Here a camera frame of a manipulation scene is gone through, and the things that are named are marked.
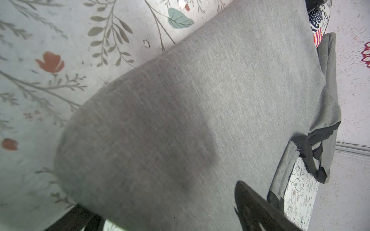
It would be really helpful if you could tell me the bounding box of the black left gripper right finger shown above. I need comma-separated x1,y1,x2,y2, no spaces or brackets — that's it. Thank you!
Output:
234,181,300,231

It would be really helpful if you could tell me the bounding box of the grey laptop bag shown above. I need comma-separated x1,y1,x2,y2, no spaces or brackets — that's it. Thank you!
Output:
54,1,326,231
303,32,342,184

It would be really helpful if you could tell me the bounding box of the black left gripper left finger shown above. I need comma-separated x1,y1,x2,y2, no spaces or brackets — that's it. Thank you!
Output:
45,205,106,231

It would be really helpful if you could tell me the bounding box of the flag patterned can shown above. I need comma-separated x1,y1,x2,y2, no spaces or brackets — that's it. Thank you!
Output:
308,0,332,48

